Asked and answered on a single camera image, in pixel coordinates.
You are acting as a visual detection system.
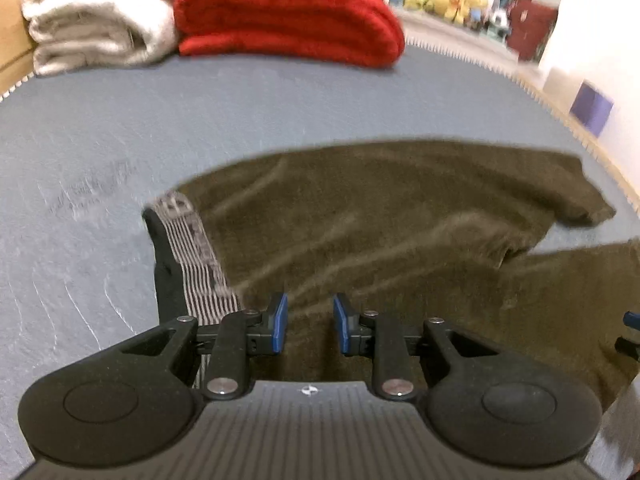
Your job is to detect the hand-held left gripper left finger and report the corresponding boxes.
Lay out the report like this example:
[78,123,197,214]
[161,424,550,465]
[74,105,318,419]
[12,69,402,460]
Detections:
[100,292,289,402]

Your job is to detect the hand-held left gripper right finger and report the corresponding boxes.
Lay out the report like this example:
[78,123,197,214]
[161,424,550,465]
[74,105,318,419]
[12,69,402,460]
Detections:
[333,292,521,402]

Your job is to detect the olive corduroy pants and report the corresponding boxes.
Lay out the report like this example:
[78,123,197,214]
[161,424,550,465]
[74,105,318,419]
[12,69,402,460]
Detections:
[142,135,640,411]

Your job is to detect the purple box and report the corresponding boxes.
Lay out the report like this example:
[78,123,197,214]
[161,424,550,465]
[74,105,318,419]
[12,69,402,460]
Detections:
[570,81,615,137]

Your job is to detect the dark red bag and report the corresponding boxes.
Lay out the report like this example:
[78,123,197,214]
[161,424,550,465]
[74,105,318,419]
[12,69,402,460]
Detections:
[506,0,559,62]

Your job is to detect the red folded blanket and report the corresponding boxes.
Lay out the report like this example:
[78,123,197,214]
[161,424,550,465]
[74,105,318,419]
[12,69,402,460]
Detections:
[172,0,406,69]

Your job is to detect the cream folded blanket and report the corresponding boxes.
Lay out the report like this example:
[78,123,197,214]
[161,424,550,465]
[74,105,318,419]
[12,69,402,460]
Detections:
[21,0,202,77]

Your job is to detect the wooden headboard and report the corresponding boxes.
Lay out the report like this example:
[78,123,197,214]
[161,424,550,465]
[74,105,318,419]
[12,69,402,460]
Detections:
[0,0,39,94]

